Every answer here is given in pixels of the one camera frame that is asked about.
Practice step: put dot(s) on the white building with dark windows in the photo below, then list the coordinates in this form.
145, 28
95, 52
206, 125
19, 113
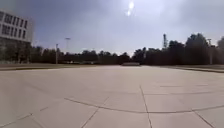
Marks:
13, 31

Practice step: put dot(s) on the low dark wall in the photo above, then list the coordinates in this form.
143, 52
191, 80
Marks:
130, 64

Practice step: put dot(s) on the tall lattice tower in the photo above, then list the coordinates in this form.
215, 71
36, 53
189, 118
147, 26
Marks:
164, 40

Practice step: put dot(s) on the raised kerb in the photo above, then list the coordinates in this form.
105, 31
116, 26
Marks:
203, 69

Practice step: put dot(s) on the tall lamp pole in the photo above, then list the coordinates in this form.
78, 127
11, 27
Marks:
67, 45

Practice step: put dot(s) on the grey pole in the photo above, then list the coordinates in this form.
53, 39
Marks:
56, 54

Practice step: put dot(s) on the pale concrete slab plaza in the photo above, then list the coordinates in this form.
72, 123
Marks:
110, 86

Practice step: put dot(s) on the row of dark trees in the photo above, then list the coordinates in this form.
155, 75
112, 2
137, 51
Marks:
180, 51

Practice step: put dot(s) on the grass strip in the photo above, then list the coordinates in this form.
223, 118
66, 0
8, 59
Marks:
206, 66

